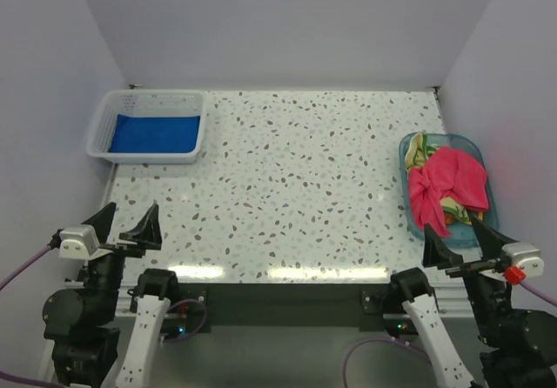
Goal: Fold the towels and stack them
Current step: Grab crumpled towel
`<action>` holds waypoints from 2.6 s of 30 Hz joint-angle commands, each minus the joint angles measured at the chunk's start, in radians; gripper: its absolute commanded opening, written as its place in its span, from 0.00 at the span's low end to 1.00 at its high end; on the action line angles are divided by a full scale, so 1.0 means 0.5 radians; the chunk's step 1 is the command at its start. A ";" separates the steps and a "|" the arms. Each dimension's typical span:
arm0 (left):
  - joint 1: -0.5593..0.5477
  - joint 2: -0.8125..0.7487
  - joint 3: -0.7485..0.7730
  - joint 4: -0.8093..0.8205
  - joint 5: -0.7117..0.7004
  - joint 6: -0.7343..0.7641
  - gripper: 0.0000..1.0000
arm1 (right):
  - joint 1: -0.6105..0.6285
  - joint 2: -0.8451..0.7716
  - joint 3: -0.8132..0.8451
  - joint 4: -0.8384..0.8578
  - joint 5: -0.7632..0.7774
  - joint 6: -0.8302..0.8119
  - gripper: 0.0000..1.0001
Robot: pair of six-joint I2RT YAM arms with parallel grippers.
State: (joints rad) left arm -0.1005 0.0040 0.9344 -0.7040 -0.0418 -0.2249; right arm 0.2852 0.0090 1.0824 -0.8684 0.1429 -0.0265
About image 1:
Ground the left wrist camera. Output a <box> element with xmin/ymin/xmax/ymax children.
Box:
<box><xmin>59</xmin><ymin>224</ymin><xmax>100</xmax><ymax>260</ymax></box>

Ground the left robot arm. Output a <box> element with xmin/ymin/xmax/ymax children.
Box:
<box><xmin>43</xmin><ymin>203</ymin><xmax>181</xmax><ymax>387</ymax></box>

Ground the pink towel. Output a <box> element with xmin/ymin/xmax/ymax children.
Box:
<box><xmin>408</xmin><ymin>147</ymin><xmax>489</xmax><ymax>237</ymax></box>

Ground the teal plastic tub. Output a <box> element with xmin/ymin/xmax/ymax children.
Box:
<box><xmin>399</xmin><ymin>132</ymin><xmax>499</xmax><ymax>249</ymax></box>

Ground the white plastic basket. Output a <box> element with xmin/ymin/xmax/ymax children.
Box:
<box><xmin>86</xmin><ymin>89</ymin><xmax>210</xmax><ymax>164</ymax></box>

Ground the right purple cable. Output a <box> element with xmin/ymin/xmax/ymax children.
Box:
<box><xmin>341</xmin><ymin>274</ymin><xmax>557</xmax><ymax>388</ymax></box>

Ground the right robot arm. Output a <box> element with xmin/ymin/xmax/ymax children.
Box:
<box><xmin>382</xmin><ymin>217</ymin><xmax>556</xmax><ymax>387</ymax></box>

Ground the blue folded towel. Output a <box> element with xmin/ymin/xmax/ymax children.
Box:
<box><xmin>109</xmin><ymin>115</ymin><xmax>201</xmax><ymax>153</ymax></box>

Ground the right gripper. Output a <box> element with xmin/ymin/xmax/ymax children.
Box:
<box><xmin>423</xmin><ymin>213</ymin><xmax>520</xmax><ymax>344</ymax></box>

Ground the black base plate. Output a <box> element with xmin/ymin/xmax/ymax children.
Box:
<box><xmin>162</xmin><ymin>283</ymin><xmax>418</xmax><ymax>338</ymax></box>

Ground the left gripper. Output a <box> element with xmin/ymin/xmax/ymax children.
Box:
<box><xmin>78</xmin><ymin>201</ymin><xmax>160</xmax><ymax>322</ymax></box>

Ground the yellow green patterned towel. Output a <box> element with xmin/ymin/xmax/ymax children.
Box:
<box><xmin>404</xmin><ymin>133</ymin><xmax>484</xmax><ymax>226</ymax></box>

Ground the aluminium rail frame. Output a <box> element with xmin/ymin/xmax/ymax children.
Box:
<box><xmin>38</xmin><ymin>270</ymin><xmax>484</xmax><ymax>388</ymax></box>

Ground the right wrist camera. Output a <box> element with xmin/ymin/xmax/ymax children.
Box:
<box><xmin>502</xmin><ymin>242</ymin><xmax>545</xmax><ymax>285</ymax></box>

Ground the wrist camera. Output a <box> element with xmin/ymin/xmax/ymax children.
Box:
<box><xmin>502</xmin><ymin>242</ymin><xmax>545</xmax><ymax>285</ymax></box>
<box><xmin>59</xmin><ymin>224</ymin><xmax>100</xmax><ymax>260</ymax></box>

